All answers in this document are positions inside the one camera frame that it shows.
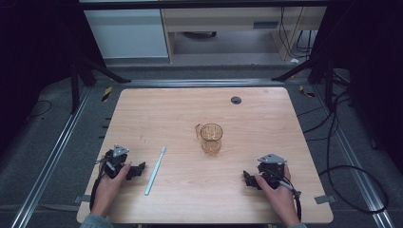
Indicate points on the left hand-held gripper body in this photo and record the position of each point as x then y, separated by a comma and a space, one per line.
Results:
114, 160

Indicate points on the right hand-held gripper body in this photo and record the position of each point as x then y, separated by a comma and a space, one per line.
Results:
272, 170

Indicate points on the person's left hand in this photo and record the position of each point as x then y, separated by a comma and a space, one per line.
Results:
107, 193

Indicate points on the person's right hand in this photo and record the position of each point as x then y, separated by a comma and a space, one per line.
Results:
280, 201

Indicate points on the white toothbrush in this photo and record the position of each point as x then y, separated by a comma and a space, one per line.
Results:
155, 172

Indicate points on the grey tape piece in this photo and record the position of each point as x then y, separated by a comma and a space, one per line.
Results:
83, 199
324, 199

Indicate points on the clear glass cup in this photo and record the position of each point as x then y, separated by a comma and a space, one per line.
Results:
211, 136

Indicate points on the yellow black tape strip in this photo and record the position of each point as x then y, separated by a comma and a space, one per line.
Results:
107, 93
306, 92

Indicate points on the round grey table grommet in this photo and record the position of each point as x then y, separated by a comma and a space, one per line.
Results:
236, 100

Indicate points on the black metal stand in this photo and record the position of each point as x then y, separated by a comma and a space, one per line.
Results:
75, 85
329, 82

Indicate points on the small white floor object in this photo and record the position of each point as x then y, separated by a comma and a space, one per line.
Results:
294, 60

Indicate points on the white cabinet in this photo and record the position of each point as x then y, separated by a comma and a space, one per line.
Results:
126, 34

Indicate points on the aluminium floor rail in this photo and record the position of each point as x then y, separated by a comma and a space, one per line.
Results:
202, 83
358, 177
47, 164

